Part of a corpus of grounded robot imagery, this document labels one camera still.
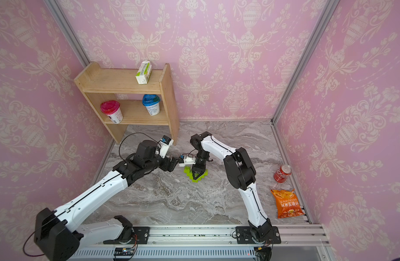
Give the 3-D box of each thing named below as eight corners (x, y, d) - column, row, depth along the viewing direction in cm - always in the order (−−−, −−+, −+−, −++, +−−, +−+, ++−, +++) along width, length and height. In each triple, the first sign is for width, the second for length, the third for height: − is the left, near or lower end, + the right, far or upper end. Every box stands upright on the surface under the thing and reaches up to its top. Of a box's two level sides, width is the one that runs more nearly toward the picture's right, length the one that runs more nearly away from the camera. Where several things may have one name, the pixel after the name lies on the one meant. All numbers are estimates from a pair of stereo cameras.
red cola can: (274, 184, 92) (282, 174, 83) (271, 174, 96) (278, 164, 87) (285, 184, 92) (294, 174, 83) (282, 174, 96) (290, 164, 87)
